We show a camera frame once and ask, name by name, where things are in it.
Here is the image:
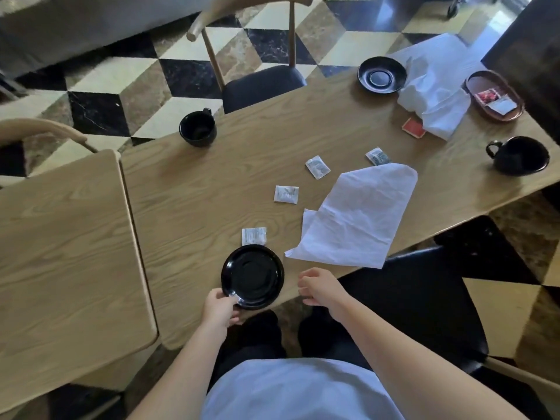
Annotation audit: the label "person's right forearm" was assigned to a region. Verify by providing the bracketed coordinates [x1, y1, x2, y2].
[328, 297, 531, 420]

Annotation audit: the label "plain red packet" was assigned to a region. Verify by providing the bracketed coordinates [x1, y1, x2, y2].
[402, 116, 427, 139]

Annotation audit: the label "black saucer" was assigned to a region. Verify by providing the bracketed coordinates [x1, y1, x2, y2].
[357, 56, 408, 94]
[220, 244, 285, 311]

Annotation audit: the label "black cup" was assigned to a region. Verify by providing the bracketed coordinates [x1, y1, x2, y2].
[178, 108, 218, 148]
[486, 136, 550, 176]

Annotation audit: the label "flat white paper sheet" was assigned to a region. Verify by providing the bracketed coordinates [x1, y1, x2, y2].
[284, 163, 418, 270]

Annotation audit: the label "person's white shirt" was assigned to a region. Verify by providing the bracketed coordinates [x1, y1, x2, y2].
[200, 357, 406, 420]

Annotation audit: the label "white square packet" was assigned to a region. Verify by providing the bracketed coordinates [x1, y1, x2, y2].
[486, 95, 519, 116]

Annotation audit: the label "person's left forearm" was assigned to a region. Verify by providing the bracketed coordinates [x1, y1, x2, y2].
[127, 321, 233, 420]

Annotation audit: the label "dark wooden cabinet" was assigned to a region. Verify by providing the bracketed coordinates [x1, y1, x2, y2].
[480, 0, 560, 145]

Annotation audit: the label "person's right hand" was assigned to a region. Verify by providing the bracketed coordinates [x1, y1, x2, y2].
[298, 267, 351, 321]

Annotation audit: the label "grey sofa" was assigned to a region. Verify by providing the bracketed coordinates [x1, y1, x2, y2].
[0, 0, 219, 79]

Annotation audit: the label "brown oval tray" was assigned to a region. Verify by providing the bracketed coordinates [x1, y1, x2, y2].
[464, 70, 525, 123]

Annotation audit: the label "wooden chair with black seat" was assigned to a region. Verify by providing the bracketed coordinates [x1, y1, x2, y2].
[186, 0, 314, 115]
[339, 246, 560, 395]
[0, 117, 99, 188]

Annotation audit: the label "person's black trousers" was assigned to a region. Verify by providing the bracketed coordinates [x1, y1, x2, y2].
[209, 307, 373, 392]

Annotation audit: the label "person's left hand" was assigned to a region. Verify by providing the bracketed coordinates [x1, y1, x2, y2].
[199, 288, 246, 329]

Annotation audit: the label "crumpled white paper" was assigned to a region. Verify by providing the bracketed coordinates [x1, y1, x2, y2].
[387, 32, 488, 141]

